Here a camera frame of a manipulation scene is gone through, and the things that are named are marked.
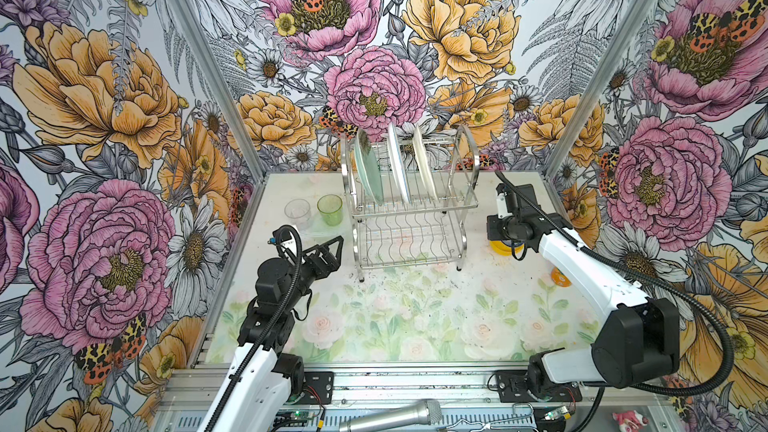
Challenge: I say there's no aluminium corner post left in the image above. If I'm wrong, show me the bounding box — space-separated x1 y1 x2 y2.
166 0 266 185

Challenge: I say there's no aluminium front rail frame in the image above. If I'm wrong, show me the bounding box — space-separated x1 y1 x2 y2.
152 362 685 432

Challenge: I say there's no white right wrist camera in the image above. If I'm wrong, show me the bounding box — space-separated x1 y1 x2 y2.
496 192 511 219

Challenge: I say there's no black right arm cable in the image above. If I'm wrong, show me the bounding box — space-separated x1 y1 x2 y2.
494 170 736 397

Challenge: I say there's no aluminium corner post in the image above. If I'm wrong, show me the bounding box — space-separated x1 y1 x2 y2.
166 0 266 185
542 0 658 180

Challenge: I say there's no pale green plate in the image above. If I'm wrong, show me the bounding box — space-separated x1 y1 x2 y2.
354 130 384 205

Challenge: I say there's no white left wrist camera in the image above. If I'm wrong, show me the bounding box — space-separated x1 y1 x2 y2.
268 231 292 249

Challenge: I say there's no cream white plate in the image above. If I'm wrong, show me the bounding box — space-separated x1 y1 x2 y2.
412 127 439 201

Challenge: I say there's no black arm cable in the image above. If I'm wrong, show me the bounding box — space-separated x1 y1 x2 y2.
200 224 304 432
494 170 736 397

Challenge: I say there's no aluminium corner post right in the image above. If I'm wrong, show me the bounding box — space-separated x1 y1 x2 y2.
542 0 658 180

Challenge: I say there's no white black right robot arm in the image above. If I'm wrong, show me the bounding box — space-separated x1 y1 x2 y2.
487 180 680 397

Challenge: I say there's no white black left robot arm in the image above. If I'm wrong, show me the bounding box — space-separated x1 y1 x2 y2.
198 228 344 431

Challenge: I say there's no green glass jar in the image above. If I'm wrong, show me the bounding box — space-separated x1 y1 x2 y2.
317 194 344 227

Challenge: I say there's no orange soda can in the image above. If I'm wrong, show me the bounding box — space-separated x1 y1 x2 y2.
550 268 572 288

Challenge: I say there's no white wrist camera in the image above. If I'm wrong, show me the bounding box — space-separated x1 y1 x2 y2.
268 231 292 249
496 192 511 219

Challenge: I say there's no chrome wire dish rack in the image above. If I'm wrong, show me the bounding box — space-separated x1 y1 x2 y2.
339 126 480 281

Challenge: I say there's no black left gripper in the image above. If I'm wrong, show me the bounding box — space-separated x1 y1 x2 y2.
282 236 344 310

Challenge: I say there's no pink toy figure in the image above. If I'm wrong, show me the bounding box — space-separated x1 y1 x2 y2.
612 411 649 432

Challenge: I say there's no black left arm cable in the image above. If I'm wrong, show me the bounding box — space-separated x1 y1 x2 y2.
200 224 304 432

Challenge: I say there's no yellow plastic bowl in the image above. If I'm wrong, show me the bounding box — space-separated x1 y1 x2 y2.
490 241 524 256

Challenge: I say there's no clear glass cup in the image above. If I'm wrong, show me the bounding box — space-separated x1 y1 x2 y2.
284 198 312 231

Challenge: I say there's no white watermelon pattern plate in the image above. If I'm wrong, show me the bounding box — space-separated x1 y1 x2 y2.
387 123 410 205

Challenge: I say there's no silver microphone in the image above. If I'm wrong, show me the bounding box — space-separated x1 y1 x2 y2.
339 399 443 432

